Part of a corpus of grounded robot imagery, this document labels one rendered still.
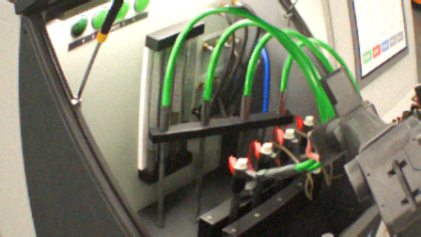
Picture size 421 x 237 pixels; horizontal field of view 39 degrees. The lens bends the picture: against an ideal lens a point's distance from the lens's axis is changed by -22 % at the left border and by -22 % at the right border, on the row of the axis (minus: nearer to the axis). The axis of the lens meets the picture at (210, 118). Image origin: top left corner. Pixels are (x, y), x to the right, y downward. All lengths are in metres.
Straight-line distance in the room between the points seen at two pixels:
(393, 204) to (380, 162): 0.06
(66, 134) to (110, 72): 0.30
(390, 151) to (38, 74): 0.73
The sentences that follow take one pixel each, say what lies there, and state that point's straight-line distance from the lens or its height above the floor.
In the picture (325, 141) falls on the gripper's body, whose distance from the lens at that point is 1.20.
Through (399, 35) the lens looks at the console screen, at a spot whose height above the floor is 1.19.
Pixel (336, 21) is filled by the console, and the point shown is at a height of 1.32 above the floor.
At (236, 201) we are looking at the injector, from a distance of 1.46.
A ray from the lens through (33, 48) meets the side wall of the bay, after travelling 1.22.
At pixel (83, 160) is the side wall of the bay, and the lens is 1.17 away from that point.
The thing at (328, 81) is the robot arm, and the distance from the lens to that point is 1.11.
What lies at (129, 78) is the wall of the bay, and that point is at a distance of 1.51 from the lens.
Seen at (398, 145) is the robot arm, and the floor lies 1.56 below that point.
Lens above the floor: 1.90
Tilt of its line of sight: 30 degrees down
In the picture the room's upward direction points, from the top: 6 degrees clockwise
